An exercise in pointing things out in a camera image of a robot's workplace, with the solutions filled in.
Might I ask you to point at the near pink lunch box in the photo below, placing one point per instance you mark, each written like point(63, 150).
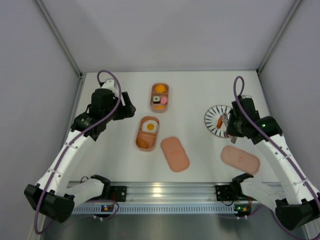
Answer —
point(147, 134)

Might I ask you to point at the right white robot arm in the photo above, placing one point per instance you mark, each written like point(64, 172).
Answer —
point(299, 203)

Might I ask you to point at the far pink lunch box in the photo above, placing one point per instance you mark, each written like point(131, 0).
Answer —
point(153, 93)

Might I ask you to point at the left aluminium frame post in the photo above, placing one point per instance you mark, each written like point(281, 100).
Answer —
point(46, 16)

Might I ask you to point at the right pink box lid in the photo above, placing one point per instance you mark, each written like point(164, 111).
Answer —
point(240, 160)

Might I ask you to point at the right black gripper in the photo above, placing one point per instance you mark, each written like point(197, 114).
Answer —
point(231, 124)

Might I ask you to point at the striped round plate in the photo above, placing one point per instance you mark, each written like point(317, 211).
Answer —
point(211, 117)

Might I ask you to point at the black white sushi roll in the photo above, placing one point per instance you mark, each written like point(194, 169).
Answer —
point(156, 99)

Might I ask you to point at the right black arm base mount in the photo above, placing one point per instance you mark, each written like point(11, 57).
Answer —
point(225, 193)

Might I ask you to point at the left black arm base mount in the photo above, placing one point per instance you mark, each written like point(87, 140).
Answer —
point(112, 193)

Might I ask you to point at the yellow toy chicken drumstick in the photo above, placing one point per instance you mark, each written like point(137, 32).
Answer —
point(159, 107)

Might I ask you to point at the grey slotted cable duct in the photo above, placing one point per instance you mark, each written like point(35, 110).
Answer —
point(143, 209)

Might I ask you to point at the orange toy fried shrimp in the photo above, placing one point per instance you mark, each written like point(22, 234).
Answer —
point(142, 143)

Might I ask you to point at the orange round toy food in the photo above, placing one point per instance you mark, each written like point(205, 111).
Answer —
point(160, 88)

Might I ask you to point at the centre pink box lid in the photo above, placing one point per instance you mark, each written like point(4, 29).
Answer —
point(175, 155)

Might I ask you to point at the pink toy sweet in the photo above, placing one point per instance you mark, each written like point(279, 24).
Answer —
point(164, 100)

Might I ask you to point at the pink box lid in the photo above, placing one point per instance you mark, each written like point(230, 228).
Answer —
point(240, 160)
point(175, 155)

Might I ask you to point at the metal tongs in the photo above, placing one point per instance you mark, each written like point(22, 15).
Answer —
point(225, 121)

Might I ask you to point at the white fried egg toy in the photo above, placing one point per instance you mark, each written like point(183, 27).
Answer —
point(150, 126)

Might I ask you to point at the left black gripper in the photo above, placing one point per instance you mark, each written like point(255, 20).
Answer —
point(127, 107)

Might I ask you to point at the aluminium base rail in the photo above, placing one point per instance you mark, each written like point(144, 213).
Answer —
point(165, 192)

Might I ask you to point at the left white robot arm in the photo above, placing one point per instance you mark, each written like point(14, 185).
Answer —
point(51, 195)

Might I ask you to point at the pink lunch box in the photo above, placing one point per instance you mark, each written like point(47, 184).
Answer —
point(153, 93)
point(147, 134)

